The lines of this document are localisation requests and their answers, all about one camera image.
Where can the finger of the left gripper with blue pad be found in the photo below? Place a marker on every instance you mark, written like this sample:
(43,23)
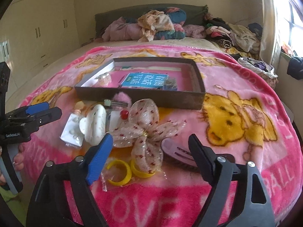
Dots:
(37,111)

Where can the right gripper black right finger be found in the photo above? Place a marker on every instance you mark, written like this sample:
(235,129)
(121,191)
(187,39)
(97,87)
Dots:
(252,205)

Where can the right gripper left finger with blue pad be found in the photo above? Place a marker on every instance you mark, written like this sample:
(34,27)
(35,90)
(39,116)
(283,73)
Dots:
(49,203)

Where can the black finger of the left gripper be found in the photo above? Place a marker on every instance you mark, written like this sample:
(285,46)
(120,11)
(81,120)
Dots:
(33,124)

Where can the white large hair claw clip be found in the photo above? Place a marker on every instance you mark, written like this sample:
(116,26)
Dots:
(93,125)

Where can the yellow hoop earrings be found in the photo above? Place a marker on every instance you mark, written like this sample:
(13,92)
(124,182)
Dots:
(120,173)

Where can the red ball earrings card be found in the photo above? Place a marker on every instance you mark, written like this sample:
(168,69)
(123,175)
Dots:
(113,120)

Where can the sheer dotted ribbon bow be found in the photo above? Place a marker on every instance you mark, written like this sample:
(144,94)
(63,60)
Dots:
(144,133)

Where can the peach spiral hair clip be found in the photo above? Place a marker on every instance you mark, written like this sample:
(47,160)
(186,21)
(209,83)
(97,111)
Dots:
(79,108)

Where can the person's left hand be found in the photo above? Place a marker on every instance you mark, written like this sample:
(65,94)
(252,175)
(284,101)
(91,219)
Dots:
(18,163)

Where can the clear bag with trinket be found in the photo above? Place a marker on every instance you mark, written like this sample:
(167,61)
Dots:
(102,81)

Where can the pink cartoon bear blanket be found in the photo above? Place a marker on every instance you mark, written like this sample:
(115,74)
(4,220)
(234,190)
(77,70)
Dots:
(240,115)

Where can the cream wardrobe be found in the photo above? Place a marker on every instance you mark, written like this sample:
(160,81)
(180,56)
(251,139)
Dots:
(34,34)

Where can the pink fluffy pompom hair clip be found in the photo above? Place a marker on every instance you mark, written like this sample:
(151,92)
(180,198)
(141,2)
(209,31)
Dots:
(119,101)

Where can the blue booklet in box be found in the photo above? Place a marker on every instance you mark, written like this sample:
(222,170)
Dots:
(144,80)

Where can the small grey clip pack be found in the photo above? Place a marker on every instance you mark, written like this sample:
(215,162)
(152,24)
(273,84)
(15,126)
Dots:
(170,84)

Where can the shallow dark cardboard box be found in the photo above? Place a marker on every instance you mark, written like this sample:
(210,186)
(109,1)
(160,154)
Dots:
(190,93)

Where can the dark garment on windowsill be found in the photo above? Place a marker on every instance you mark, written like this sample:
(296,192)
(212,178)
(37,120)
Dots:
(295,68)

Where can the cream curtain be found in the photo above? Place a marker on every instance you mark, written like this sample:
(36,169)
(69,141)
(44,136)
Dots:
(270,45)

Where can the pile of clothes right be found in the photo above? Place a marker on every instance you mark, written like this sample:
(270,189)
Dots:
(242,44)

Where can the pile of pink floral bedding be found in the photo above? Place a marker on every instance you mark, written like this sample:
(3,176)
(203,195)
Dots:
(163,29)

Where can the dark green headboard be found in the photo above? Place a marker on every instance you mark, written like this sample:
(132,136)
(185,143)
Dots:
(178,13)

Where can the window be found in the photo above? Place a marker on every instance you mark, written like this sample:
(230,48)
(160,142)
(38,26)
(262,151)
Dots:
(289,27)

